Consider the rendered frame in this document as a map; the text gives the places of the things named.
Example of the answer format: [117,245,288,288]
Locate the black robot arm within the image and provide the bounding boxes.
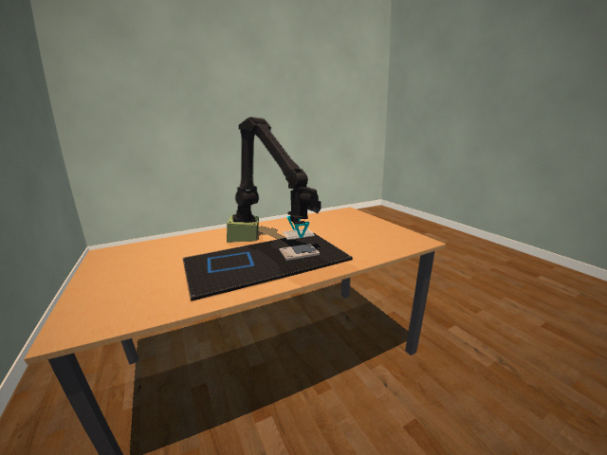
[232,117,321,222]

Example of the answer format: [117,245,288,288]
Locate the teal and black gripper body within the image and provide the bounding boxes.
[288,203,308,225]

